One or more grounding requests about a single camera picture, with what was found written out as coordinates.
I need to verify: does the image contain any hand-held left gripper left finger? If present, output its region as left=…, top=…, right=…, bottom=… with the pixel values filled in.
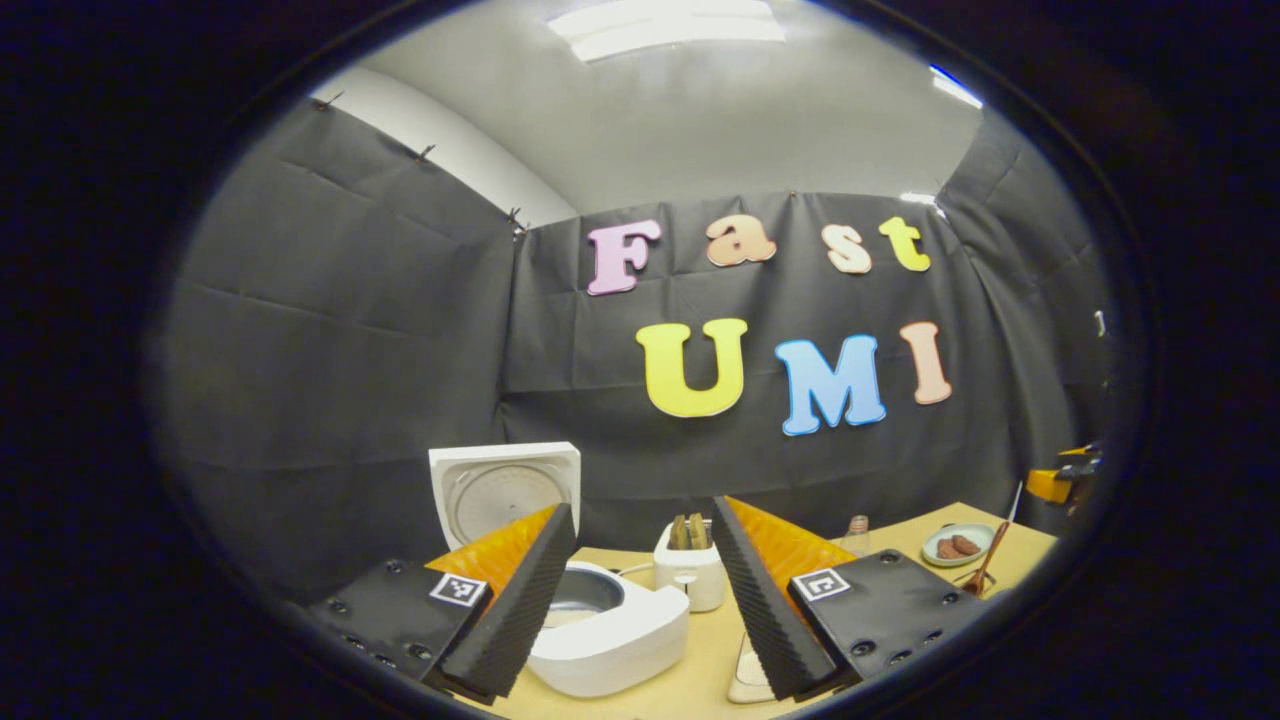
left=308, top=503, right=579, bottom=701

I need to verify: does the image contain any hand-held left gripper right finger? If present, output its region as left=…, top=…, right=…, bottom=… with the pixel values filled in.
left=710, top=496, right=986, bottom=701

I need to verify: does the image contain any brown wooden spoon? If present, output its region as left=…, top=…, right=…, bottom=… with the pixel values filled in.
left=962, top=520, right=1011, bottom=593

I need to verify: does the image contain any white rice cooker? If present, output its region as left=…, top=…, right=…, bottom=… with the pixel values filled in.
left=428, top=442, right=691, bottom=699

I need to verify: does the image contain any white divided bean dish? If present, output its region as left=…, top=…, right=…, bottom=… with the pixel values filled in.
left=727, top=632, right=777, bottom=704

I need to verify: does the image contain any white toaster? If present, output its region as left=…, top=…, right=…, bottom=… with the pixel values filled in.
left=654, top=520, right=727, bottom=613

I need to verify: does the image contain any pale green plate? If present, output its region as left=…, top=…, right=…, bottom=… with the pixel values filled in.
left=922, top=523, right=997, bottom=568

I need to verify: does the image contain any black backdrop cloth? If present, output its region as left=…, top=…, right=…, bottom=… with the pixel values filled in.
left=160, top=95, right=1116, bottom=601

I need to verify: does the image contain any small ceiling light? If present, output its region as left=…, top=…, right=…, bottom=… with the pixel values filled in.
left=930, top=65, right=984, bottom=110

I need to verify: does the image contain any large ceiling light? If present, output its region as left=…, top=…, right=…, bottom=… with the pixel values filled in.
left=548, top=0, right=787, bottom=63

